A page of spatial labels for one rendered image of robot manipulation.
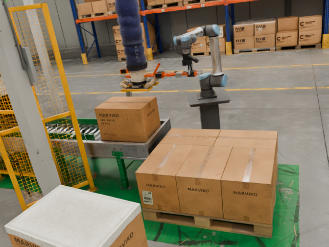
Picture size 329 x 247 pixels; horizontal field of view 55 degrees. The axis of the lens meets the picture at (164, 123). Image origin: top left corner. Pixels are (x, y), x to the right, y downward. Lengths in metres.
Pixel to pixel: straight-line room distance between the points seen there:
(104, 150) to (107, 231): 2.11
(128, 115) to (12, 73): 1.24
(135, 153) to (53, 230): 1.88
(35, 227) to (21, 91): 1.43
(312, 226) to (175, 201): 1.21
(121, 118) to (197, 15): 8.69
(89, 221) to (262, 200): 1.52
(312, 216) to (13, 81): 2.85
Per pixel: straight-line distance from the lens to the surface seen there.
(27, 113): 2.98
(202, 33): 3.80
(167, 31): 12.20
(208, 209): 2.93
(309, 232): 3.10
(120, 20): 3.33
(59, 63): 3.41
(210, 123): 4.11
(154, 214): 3.19
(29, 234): 1.80
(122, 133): 3.60
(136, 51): 3.33
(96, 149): 3.71
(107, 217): 1.70
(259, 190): 2.71
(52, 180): 3.26
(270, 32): 10.14
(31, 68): 2.97
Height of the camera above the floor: 2.02
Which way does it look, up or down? 22 degrees down
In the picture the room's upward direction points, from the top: 8 degrees counter-clockwise
